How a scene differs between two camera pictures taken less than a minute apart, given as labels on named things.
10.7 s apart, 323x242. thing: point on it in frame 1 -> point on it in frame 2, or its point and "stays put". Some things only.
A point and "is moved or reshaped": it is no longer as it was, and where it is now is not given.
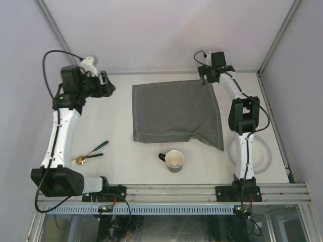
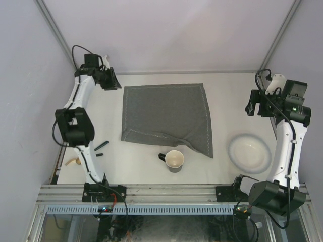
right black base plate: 240,191 stays put
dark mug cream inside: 173,159 stays put
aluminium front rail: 297,194 stays put
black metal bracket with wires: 119,193 stays put
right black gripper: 203,70 -> 259,96
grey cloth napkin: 176,111 is moved or reshaped
